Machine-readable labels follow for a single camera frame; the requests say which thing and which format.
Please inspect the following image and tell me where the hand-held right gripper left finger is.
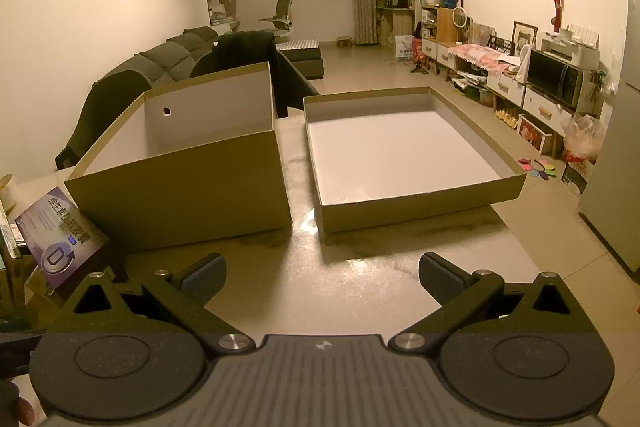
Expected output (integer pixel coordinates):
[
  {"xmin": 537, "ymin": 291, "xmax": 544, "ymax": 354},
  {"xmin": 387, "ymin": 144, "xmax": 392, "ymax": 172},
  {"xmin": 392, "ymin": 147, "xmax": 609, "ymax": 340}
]
[{"xmin": 50, "ymin": 252, "xmax": 256, "ymax": 354}]

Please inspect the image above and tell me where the purple medicine box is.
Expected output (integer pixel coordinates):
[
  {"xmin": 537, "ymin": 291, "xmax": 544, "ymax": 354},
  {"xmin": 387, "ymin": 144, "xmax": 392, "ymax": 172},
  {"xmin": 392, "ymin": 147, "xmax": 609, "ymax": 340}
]
[{"xmin": 15, "ymin": 187, "xmax": 111, "ymax": 290}]

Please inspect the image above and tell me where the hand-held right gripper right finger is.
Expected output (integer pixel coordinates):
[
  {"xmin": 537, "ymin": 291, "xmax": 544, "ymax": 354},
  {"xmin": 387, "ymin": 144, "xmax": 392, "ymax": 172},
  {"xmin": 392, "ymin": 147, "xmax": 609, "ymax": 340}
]
[{"xmin": 388, "ymin": 252, "xmax": 593, "ymax": 353}]

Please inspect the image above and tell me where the microwave oven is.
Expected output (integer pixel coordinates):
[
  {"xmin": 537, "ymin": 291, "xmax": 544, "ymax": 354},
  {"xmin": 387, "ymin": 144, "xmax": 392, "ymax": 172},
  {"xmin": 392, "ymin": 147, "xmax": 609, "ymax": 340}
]
[{"xmin": 527, "ymin": 49, "xmax": 585, "ymax": 108}]

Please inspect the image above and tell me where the marble desktop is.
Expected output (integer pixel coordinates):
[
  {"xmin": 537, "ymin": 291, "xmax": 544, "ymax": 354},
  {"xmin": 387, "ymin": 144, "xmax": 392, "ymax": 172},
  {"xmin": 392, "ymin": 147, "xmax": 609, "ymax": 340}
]
[{"xmin": 10, "ymin": 107, "xmax": 551, "ymax": 358}]

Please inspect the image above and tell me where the brown cardboard box lid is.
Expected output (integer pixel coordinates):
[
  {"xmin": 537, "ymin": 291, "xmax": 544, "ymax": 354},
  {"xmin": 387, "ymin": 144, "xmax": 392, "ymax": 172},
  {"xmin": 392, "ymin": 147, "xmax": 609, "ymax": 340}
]
[{"xmin": 302, "ymin": 87, "xmax": 528, "ymax": 235}]

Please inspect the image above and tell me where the paper shopping bag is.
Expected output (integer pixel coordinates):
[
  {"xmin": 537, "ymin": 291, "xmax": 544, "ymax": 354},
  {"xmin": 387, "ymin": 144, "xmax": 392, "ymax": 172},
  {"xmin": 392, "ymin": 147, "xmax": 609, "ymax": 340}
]
[{"xmin": 395, "ymin": 34, "xmax": 415, "ymax": 62}]

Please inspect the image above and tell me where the white storage cabinet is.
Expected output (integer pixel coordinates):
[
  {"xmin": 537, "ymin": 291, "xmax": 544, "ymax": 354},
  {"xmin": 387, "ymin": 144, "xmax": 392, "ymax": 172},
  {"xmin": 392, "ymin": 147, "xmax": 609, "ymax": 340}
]
[{"xmin": 420, "ymin": 4, "xmax": 616, "ymax": 158}]

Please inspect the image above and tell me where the grey sofa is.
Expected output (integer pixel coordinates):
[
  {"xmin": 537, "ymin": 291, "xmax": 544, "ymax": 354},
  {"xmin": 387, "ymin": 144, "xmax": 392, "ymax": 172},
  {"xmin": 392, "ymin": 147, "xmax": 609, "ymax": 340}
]
[{"xmin": 95, "ymin": 26, "xmax": 281, "ymax": 108}]

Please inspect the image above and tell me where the wooden side desk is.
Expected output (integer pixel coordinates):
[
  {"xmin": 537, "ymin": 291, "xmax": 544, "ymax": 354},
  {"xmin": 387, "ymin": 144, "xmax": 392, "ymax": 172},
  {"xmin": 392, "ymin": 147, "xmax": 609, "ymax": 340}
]
[{"xmin": 375, "ymin": 4, "xmax": 418, "ymax": 45}]

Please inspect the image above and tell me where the pink cloth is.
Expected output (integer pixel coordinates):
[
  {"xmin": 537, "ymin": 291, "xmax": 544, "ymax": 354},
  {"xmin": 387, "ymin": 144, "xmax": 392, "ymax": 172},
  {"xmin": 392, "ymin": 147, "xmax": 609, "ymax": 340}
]
[{"xmin": 447, "ymin": 43, "xmax": 511, "ymax": 75}]

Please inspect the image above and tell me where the brown cardboard box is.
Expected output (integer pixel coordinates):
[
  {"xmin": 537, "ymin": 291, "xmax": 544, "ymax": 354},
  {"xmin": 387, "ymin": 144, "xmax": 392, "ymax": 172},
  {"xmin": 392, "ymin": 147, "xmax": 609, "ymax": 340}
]
[{"xmin": 65, "ymin": 62, "xmax": 293, "ymax": 254}]

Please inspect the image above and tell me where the colourful floor toy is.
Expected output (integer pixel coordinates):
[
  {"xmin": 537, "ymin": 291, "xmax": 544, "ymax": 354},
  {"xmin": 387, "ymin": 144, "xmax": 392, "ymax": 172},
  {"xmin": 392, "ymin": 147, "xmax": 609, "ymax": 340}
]
[{"xmin": 517, "ymin": 157, "xmax": 558, "ymax": 180}]

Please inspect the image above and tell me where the small framed picture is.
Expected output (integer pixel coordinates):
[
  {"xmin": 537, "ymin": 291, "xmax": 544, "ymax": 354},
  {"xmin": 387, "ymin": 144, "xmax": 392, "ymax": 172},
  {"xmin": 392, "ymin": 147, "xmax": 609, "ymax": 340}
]
[{"xmin": 511, "ymin": 21, "xmax": 538, "ymax": 55}]

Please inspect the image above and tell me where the office chair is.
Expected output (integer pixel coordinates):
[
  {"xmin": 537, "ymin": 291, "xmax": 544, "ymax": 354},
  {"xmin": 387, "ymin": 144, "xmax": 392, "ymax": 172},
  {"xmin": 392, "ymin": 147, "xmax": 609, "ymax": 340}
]
[{"xmin": 258, "ymin": 0, "xmax": 296, "ymax": 32}]

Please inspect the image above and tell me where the white bowl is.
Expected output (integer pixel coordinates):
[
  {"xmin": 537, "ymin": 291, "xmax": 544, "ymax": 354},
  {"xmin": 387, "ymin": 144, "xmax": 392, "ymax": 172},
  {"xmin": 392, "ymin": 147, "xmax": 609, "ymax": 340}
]
[{"xmin": 0, "ymin": 174, "xmax": 18, "ymax": 214}]

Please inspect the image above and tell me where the plastic bag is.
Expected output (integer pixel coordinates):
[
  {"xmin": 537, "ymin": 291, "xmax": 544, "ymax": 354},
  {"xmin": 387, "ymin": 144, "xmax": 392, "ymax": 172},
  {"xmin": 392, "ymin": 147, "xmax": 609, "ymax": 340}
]
[{"xmin": 562, "ymin": 113, "xmax": 606, "ymax": 162}]

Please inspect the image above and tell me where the grey ottoman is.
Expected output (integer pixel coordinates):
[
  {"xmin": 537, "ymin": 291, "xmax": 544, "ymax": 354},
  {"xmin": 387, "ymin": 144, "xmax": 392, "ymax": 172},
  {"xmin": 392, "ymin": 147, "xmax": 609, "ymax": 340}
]
[{"xmin": 276, "ymin": 39, "xmax": 323, "ymax": 80}]

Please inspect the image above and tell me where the refrigerator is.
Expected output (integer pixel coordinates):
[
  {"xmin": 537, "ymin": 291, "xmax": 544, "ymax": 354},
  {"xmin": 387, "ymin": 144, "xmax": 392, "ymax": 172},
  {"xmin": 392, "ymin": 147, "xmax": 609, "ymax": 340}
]
[{"xmin": 577, "ymin": 0, "xmax": 640, "ymax": 285}]

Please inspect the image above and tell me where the white printer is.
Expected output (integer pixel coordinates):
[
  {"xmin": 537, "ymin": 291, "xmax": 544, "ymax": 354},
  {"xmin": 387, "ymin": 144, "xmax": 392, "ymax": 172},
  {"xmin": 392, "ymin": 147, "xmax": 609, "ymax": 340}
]
[{"xmin": 535, "ymin": 24, "xmax": 600, "ymax": 70}]

